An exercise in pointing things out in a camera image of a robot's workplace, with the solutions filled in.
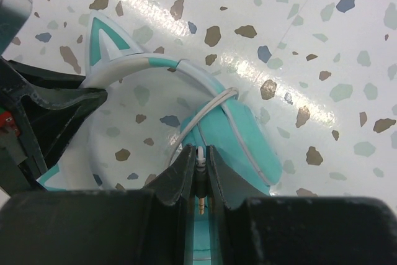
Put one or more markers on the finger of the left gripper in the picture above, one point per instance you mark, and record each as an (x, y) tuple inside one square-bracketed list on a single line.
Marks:
[(44, 109)]

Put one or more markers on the teal cat-ear headphones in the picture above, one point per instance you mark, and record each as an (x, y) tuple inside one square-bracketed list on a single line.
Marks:
[(223, 122)]

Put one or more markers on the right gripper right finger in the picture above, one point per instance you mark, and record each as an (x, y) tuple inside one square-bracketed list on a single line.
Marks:
[(249, 227)]

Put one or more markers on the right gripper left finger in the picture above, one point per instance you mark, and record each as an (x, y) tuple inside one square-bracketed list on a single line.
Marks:
[(152, 225)]

